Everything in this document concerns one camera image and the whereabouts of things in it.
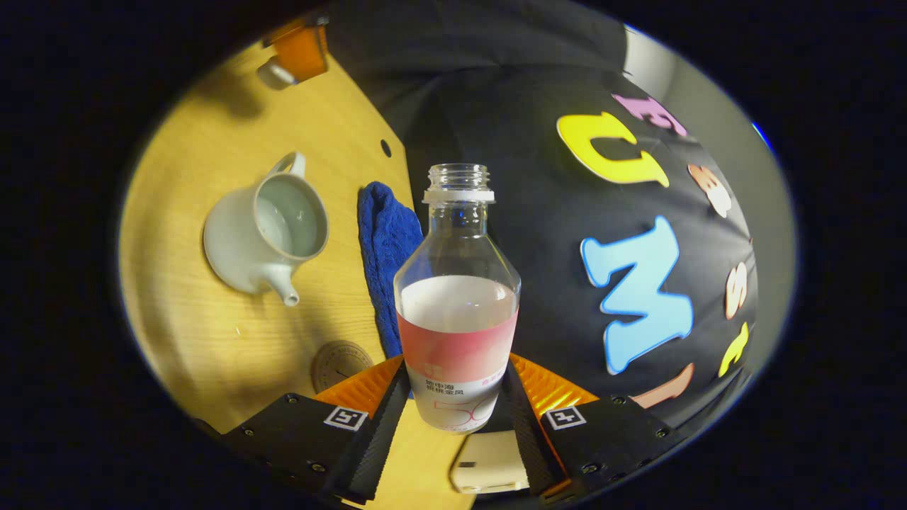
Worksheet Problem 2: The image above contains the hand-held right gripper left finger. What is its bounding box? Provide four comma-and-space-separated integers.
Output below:
220, 354, 412, 505

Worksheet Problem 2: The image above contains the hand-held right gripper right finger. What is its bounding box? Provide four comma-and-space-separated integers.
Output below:
500, 352, 692, 505

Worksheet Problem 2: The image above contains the round brown coaster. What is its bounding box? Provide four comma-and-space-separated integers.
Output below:
310, 340, 374, 395

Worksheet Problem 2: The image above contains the clear water bottle pink label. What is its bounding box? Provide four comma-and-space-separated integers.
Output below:
393, 164, 522, 434

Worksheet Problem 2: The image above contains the white teacup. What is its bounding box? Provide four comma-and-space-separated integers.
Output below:
203, 152, 330, 307

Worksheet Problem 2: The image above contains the white toaster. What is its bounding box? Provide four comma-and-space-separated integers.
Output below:
450, 430, 531, 494

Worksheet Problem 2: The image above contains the blue towel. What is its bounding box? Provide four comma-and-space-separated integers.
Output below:
356, 181, 424, 358

